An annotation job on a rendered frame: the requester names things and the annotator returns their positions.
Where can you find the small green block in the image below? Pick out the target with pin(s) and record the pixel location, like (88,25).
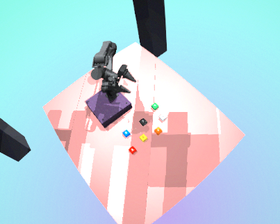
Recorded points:
(155,106)

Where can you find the orange block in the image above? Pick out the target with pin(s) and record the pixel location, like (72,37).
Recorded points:
(158,131)

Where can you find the yellow block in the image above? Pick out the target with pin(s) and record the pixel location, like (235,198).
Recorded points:
(143,138)

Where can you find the red block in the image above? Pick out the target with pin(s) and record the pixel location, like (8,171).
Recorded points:
(132,150)

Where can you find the blue block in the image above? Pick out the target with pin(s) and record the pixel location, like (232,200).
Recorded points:
(126,133)

